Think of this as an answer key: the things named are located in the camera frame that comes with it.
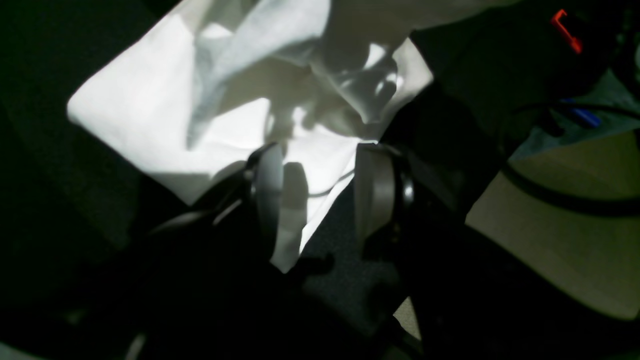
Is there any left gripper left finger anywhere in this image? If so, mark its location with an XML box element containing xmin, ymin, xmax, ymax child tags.
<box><xmin>55</xmin><ymin>143</ymin><xmax>284</xmax><ymax>360</ymax></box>

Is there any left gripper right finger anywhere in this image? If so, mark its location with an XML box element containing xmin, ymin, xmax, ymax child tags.
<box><xmin>353</xmin><ymin>143</ymin><xmax>639</xmax><ymax>360</ymax></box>

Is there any white printed t-shirt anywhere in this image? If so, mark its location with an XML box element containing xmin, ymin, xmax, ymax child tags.
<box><xmin>67</xmin><ymin>0</ymin><xmax>512</xmax><ymax>273</ymax></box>

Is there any black table cloth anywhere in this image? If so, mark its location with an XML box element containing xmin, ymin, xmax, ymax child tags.
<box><xmin>0</xmin><ymin>0</ymin><xmax>621</xmax><ymax>351</ymax></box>

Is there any blue clamp far left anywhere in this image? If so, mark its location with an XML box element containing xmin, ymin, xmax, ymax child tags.
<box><xmin>557</xmin><ymin>107</ymin><xmax>602</xmax><ymax>130</ymax></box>

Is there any red black clamp far left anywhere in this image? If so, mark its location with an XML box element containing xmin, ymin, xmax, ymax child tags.
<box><xmin>550</xmin><ymin>8</ymin><xmax>585</xmax><ymax>55</ymax></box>

